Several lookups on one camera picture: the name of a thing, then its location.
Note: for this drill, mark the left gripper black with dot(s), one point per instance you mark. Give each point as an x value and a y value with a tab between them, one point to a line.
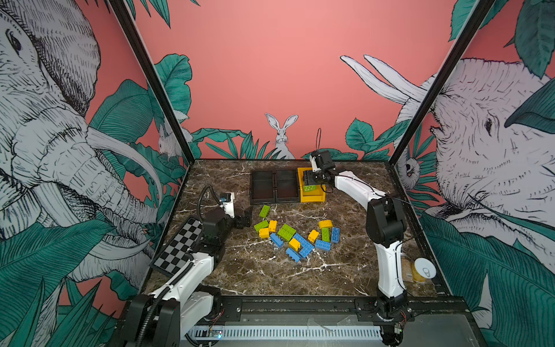
239	223

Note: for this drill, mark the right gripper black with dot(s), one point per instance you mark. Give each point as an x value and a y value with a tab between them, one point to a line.
311	176

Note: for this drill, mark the yellow lego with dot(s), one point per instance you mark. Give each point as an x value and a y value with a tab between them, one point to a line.
294	244
325	224
264	233
272	226
313	236

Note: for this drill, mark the blue lego bottom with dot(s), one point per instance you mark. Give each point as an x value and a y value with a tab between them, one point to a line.
293	255

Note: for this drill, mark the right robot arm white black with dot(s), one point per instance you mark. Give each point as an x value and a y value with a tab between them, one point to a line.
385	226

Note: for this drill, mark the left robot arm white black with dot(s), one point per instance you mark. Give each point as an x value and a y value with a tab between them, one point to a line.
165	316

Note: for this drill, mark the yellow bin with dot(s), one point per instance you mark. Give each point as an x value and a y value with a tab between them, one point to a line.
315	195

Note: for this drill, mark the green lego left small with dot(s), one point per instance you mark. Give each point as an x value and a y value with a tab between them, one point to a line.
261	225

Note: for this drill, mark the yellow lego beside green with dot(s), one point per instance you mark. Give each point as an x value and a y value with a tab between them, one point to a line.
272	226

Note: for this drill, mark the middle black bin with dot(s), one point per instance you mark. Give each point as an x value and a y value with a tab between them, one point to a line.
287	186

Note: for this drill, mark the black bin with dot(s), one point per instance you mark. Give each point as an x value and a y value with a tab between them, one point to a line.
262	187
287	186

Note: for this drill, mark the left black bin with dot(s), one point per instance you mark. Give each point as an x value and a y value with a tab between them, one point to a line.
262	187

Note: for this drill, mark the large green lego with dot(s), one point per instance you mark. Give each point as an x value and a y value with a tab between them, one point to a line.
286	232

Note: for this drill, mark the checkerboard calibration plate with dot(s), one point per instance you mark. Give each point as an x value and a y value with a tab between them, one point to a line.
174	255

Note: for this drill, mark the large blue lego centre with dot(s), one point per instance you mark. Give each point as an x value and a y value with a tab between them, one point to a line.
306	248

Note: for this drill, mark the yellow can white lid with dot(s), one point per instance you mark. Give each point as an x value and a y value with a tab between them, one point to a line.
423	270

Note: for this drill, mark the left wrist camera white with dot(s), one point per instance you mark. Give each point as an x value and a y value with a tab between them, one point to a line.
227	203

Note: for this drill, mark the white slotted cable duct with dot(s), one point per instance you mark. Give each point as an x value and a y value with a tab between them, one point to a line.
283	333

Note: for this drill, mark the black front rail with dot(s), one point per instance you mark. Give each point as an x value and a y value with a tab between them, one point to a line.
365	308

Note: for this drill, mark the right black frame post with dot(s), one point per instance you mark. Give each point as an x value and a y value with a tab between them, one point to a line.
468	31

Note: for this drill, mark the black frame post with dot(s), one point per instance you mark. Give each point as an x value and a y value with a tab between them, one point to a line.
468	31
123	15

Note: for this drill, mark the left black frame post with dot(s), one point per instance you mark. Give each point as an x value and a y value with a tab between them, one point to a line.
123	15

